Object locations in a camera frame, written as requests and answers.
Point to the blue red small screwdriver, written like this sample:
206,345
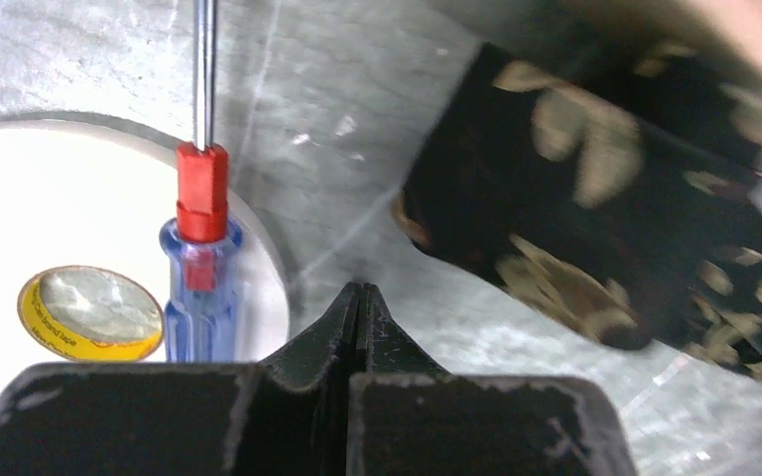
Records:
202,242

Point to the wooden compartment tray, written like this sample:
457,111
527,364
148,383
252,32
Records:
731,30

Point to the black gold patterned tie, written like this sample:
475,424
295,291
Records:
620,208

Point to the white tape roll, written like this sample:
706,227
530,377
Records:
77,194

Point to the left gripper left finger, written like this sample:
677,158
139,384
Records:
281,416

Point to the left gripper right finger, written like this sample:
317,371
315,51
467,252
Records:
410,416

